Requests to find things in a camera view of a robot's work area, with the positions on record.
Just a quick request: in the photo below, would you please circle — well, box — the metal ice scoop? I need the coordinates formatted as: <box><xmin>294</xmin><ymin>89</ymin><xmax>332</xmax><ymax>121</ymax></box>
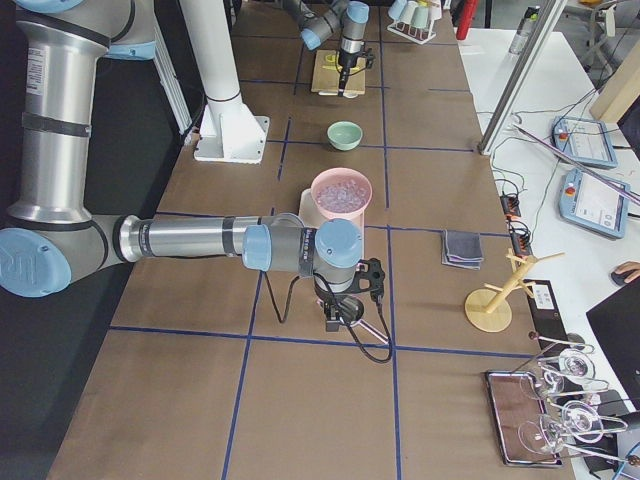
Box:
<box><xmin>338</xmin><ymin>296</ymin><xmax>389</xmax><ymax>345</ymax></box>

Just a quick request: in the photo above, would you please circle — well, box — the green ceramic bowl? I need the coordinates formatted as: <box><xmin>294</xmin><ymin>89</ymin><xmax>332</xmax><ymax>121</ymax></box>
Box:
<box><xmin>327</xmin><ymin>121</ymin><xmax>363</xmax><ymax>151</ymax></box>

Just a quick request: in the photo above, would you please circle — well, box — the pink bowl of ice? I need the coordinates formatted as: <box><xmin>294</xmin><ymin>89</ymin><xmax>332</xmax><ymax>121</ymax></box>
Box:
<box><xmin>311</xmin><ymin>167</ymin><xmax>373</xmax><ymax>219</ymax></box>

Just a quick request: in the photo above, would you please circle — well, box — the bamboo cutting board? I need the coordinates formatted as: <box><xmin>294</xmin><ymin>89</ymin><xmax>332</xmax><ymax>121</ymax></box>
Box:
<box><xmin>310</xmin><ymin>50</ymin><xmax>366</xmax><ymax>98</ymax></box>

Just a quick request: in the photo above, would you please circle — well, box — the white cup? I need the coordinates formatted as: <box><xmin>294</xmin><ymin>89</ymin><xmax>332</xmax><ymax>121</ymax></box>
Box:
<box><xmin>398</xmin><ymin>0</ymin><xmax>419</xmax><ymax>25</ymax></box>

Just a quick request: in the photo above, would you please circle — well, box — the light blue cup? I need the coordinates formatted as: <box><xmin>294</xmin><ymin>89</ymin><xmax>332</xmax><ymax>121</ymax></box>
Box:
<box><xmin>411</xmin><ymin>1</ymin><xmax>431</xmax><ymax>30</ymax></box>

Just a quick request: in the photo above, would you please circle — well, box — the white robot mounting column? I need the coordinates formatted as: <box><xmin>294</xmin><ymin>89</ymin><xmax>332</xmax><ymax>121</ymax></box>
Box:
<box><xmin>180</xmin><ymin>0</ymin><xmax>270</xmax><ymax>164</ymax></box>

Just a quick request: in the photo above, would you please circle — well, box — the folded grey cloth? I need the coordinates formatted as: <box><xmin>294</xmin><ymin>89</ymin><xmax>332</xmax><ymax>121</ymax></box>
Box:
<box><xmin>441</xmin><ymin>230</ymin><xmax>484</xmax><ymax>270</ymax></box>

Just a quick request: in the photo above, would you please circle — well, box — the wooden mug tree stand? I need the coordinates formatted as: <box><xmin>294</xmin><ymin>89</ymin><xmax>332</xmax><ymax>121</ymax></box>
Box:
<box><xmin>464</xmin><ymin>248</ymin><xmax>564</xmax><ymax>333</ymax></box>

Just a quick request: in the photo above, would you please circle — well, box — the black power strip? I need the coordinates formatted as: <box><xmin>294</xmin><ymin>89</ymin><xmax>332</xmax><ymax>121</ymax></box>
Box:
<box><xmin>500</xmin><ymin>193</ymin><xmax>532</xmax><ymax>258</ymax></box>

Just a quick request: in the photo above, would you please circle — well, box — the wine glass rack tray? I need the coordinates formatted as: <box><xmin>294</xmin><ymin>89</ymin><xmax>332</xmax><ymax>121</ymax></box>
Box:
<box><xmin>484</xmin><ymin>370</ymin><xmax>563</xmax><ymax>468</ymax></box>

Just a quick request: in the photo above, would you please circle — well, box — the upper blue teach pendant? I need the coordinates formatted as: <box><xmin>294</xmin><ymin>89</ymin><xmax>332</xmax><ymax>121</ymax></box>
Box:
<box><xmin>552</xmin><ymin>116</ymin><xmax>618</xmax><ymax>169</ymax></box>

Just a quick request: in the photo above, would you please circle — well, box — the blue teach pendant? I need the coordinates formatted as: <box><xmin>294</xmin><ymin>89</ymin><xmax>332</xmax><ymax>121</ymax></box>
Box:
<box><xmin>558</xmin><ymin>169</ymin><xmax>629</xmax><ymax>239</ymax></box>
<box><xmin>552</xmin><ymin>116</ymin><xmax>618</xmax><ymax>169</ymax></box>

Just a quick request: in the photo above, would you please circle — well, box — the lower blue teach pendant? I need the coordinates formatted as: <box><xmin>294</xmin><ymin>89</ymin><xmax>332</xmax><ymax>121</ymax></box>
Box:
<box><xmin>558</xmin><ymin>169</ymin><xmax>629</xmax><ymax>239</ymax></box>

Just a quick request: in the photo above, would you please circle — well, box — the black computer mouse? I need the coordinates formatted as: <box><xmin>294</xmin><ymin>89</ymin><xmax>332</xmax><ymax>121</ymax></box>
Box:
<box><xmin>610</xmin><ymin>270</ymin><xmax>633</xmax><ymax>286</ymax></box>

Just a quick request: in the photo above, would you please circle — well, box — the reacher grabber tool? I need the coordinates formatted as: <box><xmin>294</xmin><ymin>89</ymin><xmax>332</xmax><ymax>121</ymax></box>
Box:
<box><xmin>513</xmin><ymin>124</ymin><xmax>640</xmax><ymax>206</ymax></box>

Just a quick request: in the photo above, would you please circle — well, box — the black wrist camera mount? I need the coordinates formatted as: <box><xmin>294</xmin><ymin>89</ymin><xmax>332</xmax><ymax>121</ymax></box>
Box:
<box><xmin>351</xmin><ymin>258</ymin><xmax>386</xmax><ymax>303</ymax></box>

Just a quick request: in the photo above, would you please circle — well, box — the wire cup rack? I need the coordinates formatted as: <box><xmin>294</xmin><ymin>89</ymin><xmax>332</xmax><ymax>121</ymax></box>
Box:
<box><xmin>387</xmin><ymin>18</ymin><xmax>436</xmax><ymax>45</ymax></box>

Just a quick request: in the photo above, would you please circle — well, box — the aluminium frame post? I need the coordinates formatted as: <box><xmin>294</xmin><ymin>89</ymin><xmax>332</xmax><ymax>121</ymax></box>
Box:
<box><xmin>478</xmin><ymin>0</ymin><xmax>567</xmax><ymax>156</ymax></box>

